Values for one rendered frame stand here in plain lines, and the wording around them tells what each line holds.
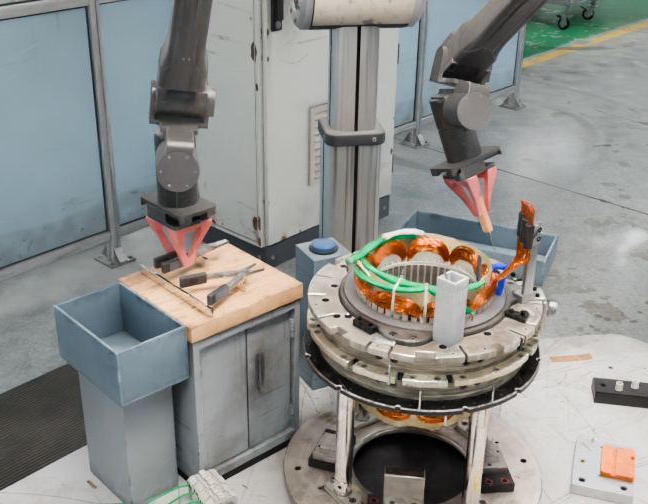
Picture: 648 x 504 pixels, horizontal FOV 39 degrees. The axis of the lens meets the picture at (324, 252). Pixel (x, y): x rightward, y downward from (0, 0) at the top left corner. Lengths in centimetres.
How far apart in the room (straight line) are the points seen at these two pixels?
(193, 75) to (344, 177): 52
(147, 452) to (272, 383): 21
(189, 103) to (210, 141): 246
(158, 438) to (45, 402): 168
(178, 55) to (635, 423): 96
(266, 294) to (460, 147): 39
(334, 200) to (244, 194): 198
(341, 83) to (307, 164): 208
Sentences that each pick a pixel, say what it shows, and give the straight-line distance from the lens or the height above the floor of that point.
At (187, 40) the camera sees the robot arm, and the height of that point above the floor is 143.
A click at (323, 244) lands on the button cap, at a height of 104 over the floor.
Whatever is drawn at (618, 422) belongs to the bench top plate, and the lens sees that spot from 164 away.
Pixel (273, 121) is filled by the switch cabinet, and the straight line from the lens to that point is 349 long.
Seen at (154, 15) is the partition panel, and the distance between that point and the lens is 371.
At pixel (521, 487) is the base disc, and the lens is 143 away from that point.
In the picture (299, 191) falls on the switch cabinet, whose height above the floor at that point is 30.
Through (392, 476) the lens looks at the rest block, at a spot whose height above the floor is 87.
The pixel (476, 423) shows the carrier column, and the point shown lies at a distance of 126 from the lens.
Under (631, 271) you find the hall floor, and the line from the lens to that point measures 396.
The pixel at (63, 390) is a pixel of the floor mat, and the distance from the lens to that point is 306.
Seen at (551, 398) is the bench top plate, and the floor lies 78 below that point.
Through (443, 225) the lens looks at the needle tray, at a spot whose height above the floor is 105.
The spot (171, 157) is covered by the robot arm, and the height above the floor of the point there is 129.
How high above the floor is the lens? 170
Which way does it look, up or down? 26 degrees down
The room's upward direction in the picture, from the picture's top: 1 degrees clockwise
